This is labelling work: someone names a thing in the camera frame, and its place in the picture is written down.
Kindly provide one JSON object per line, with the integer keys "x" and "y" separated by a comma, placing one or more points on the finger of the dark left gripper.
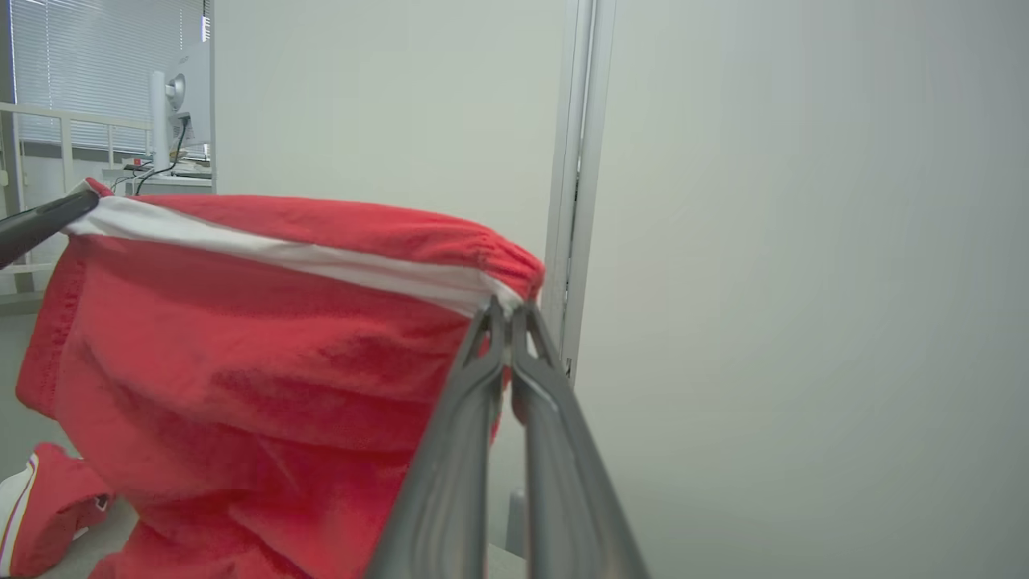
{"x": 40, "y": 225}

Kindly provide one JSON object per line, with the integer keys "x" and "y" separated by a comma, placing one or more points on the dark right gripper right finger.
{"x": 563, "y": 498}

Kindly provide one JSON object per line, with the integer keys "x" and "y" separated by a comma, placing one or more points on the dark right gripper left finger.
{"x": 450, "y": 482}

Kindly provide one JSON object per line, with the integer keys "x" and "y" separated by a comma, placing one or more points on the small red white-banded garment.
{"x": 257, "y": 362}

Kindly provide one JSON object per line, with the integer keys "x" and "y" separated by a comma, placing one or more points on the red shirt white sleeves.
{"x": 48, "y": 507}

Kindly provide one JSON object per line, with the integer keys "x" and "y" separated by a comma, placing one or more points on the white metal railing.
{"x": 64, "y": 121}

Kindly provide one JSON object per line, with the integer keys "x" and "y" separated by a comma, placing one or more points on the white desk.
{"x": 161, "y": 182}

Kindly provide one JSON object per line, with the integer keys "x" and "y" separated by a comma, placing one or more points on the white window blinds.
{"x": 88, "y": 56}

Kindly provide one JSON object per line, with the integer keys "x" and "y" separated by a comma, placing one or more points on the white computer monitor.
{"x": 189, "y": 92}

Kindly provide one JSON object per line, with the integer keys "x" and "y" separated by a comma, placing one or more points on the grey partition post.
{"x": 580, "y": 161}

